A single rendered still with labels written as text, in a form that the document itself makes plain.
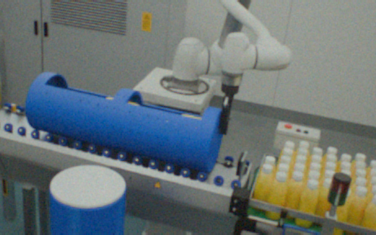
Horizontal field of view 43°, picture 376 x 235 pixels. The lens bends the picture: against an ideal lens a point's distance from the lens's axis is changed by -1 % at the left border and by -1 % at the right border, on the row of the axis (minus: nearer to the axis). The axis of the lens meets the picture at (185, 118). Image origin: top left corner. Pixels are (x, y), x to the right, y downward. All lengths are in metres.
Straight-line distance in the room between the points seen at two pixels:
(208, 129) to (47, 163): 0.82
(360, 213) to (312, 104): 3.10
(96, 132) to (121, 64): 1.81
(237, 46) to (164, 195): 0.73
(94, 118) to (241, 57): 0.69
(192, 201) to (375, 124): 3.26
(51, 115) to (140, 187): 0.51
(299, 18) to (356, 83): 0.85
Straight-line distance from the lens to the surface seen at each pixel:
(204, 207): 2.12
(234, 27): 2.56
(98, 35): 3.92
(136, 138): 2.06
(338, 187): 1.67
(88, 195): 1.80
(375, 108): 5.05
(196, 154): 2.00
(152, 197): 2.19
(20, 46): 4.32
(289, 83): 4.96
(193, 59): 2.66
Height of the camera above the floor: 2.06
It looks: 25 degrees down
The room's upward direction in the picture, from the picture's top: 6 degrees clockwise
